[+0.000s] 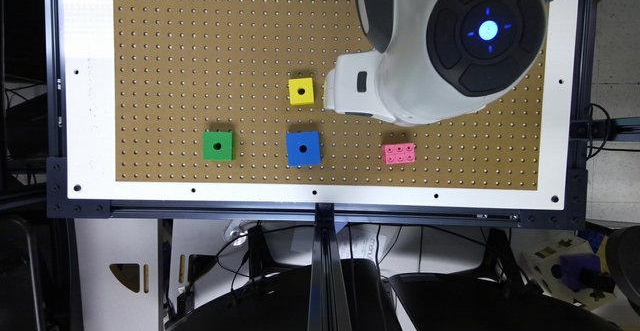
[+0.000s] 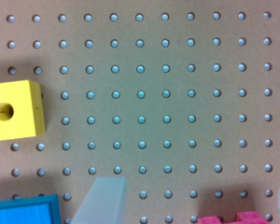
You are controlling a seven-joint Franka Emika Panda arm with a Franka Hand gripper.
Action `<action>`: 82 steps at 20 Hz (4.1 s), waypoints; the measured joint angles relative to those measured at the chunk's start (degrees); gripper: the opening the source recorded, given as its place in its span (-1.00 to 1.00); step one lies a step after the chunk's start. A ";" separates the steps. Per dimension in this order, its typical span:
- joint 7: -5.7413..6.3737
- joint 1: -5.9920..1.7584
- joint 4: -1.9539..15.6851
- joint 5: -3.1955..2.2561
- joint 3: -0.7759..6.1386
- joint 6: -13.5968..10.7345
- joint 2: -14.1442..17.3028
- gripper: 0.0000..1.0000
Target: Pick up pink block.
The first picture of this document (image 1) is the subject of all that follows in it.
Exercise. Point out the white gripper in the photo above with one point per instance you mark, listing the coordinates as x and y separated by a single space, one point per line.
360 84

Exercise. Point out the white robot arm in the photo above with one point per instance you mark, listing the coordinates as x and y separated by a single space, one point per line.
436 59

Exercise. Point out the yellow cube block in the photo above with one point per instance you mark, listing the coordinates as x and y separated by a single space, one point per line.
301 91

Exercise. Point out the blue cube block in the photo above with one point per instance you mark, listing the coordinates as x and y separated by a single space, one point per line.
303 148

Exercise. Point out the pink studded block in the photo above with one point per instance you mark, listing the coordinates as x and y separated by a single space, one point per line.
398 153

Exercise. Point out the green cube block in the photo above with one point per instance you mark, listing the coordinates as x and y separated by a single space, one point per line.
218 146

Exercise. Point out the purple block toy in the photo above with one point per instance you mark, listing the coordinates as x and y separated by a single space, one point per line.
584 271

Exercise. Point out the brown pegboard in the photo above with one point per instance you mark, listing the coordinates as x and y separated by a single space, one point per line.
185 67

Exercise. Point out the black chair left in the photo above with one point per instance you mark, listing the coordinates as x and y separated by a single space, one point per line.
281 303

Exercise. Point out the black chair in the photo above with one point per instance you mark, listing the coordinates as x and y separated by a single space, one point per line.
455 303
281 303

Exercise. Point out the black chair right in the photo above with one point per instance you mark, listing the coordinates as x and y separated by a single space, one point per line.
455 303

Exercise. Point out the white shape sorter box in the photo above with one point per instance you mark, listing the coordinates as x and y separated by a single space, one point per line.
542 263

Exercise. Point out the white cabinet panel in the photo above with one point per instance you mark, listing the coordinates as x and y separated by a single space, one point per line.
120 273

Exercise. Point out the black aluminium table frame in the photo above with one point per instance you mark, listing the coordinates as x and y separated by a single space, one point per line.
81 166

